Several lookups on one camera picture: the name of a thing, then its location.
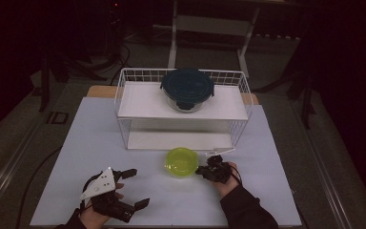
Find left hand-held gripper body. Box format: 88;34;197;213
79;166;137;223

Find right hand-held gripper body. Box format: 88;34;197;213
202;147;236;185

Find green-lidded plastic container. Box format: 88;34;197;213
164;146;200;178

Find white wire shelf rack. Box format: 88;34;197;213
113;67;254;151

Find blue-lidded glass container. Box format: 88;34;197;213
160;68;215;113

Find person's right hand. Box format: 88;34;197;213
209;161;241;198

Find person's left hand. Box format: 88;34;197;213
79;183;126;229

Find white table cover sheet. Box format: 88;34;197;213
30;96;303;227

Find floor outlet plate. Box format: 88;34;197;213
45;111;70;125

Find wooden table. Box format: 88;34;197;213
86;84;260;106

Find black stand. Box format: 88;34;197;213
37;47;71;113

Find black floor cable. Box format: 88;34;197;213
14;145;63;229

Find black cable bundle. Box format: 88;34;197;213
85;37;132;84

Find white metal desk frame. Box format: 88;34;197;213
167;0;262;78

